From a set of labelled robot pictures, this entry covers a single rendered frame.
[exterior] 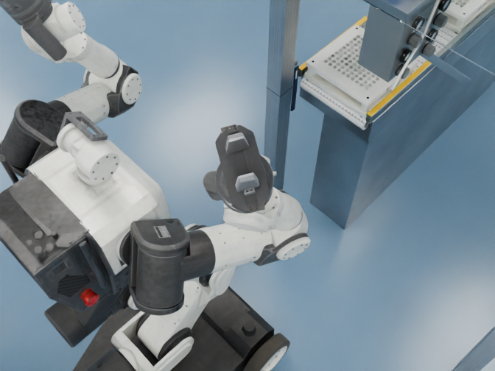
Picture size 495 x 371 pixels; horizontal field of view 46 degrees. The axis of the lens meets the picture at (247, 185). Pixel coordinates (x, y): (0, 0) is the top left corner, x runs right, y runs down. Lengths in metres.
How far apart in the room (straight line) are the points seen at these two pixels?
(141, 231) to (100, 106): 0.44
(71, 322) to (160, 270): 0.46
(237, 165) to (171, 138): 2.01
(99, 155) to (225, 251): 0.30
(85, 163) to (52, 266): 0.20
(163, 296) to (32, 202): 0.31
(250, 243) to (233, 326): 0.95
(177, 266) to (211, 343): 1.07
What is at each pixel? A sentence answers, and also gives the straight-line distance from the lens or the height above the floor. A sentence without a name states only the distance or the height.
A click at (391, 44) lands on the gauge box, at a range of 1.53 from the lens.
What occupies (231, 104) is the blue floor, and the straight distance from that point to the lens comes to 2.92.
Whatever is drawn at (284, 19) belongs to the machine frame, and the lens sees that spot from 1.65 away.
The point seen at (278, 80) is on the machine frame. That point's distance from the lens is 1.82.
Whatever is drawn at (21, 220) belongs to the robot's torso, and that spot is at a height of 1.23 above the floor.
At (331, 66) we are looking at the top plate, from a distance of 1.82.
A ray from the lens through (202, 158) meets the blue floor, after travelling 2.71.
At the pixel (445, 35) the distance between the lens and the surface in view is 1.33.
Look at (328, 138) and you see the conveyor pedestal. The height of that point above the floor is 0.49.
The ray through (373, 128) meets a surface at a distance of 1.83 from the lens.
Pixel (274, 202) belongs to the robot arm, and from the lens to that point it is 1.05.
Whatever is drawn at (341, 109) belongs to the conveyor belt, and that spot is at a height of 0.82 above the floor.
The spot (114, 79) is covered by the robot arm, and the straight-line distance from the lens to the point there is 1.47.
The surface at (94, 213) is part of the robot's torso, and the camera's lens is 1.13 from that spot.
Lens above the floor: 2.16
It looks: 56 degrees down
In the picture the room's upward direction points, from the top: straight up
